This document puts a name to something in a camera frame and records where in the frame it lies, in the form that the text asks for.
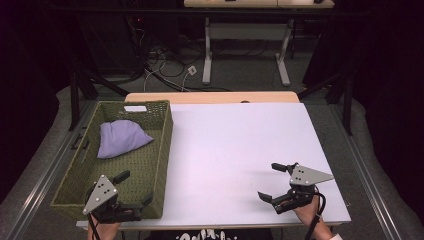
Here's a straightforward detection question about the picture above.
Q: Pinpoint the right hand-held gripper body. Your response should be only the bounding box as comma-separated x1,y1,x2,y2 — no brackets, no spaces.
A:
271,162,335,215

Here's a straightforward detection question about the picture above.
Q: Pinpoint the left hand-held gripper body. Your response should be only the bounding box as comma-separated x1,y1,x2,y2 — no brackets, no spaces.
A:
82,174,144,224

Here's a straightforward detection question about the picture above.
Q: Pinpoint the green woven basket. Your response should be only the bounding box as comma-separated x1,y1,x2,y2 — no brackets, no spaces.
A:
50,100,174,221

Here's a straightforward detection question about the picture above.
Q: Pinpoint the purple cloth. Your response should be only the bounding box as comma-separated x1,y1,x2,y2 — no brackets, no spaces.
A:
96,119,155,160

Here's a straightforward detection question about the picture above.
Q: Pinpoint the person's left hand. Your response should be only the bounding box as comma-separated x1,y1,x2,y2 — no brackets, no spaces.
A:
87,209,134,240

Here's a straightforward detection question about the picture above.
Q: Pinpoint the person's right hand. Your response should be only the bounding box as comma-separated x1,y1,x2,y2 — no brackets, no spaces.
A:
282,195,324,232

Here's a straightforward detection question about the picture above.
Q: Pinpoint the white table board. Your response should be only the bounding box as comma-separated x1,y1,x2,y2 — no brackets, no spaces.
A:
75,102,352,231

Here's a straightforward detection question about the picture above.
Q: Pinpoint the person's black printed shirt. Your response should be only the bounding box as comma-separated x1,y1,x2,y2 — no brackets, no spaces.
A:
145,228,275,240

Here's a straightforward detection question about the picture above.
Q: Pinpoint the black metal stand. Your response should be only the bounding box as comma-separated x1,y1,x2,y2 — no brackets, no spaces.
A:
297,69,355,136
68,64,130,132

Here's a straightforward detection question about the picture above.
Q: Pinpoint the wooden table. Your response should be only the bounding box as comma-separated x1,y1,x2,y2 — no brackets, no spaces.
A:
124,91,301,105

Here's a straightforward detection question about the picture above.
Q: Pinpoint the white-legged desk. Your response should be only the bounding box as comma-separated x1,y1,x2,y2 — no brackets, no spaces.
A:
183,0,335,87

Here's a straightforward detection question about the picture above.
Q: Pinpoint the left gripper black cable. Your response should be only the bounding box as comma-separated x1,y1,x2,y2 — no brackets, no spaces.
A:
86,213,102,240

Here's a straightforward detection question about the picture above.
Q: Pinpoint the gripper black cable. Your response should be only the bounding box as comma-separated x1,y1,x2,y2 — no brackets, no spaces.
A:
301,190,327,240
86,213,102,240

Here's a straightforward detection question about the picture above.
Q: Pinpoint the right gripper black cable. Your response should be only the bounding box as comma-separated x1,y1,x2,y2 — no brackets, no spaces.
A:
301,190,327,240

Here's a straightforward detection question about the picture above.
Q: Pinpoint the aluminium rail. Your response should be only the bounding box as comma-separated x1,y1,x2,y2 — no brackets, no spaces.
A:
328,103,405,240
0,99,101,240

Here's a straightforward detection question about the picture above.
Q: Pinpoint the white floor cable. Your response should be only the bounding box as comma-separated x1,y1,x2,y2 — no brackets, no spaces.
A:
143,53,193,93

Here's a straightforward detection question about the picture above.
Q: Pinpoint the black floor cable bundle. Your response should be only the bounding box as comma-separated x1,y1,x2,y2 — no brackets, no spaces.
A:
128,16,231,93

